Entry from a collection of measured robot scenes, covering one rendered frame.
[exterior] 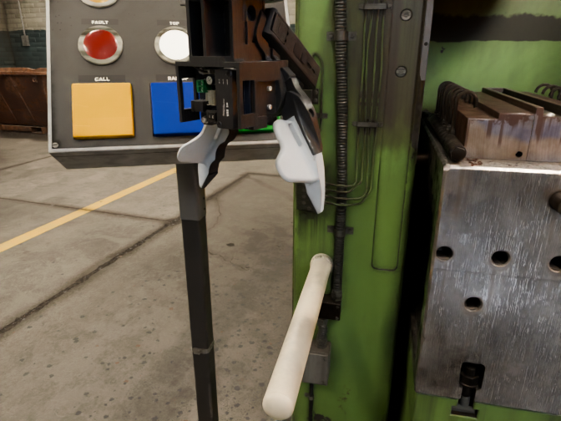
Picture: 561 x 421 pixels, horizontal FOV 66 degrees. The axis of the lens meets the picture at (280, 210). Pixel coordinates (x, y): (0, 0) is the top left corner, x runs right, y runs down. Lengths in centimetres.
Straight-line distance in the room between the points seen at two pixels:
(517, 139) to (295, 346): 48
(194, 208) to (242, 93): 44
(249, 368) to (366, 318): 71
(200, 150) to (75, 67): 27
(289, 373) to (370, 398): 57
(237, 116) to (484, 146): 51
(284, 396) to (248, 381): 99
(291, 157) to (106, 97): 32
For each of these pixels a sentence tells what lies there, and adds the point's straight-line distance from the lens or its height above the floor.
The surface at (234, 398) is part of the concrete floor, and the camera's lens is 157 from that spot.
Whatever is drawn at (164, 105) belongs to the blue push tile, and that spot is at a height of 101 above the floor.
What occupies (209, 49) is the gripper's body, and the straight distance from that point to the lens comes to 38.
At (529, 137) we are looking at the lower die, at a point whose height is 95.
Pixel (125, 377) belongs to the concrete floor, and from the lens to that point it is 173.
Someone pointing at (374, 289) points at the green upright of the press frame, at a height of 57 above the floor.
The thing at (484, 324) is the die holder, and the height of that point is 64.
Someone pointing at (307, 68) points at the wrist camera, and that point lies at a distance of 47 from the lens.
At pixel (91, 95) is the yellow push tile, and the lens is 64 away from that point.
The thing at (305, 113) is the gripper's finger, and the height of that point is 103.
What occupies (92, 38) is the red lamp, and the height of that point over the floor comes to 110.
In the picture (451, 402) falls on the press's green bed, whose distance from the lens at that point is 95.
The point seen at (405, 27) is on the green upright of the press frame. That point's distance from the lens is 90.
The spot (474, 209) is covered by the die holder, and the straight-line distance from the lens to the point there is 75.
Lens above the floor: 108
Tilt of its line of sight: 20 degrees down
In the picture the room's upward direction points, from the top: straight up
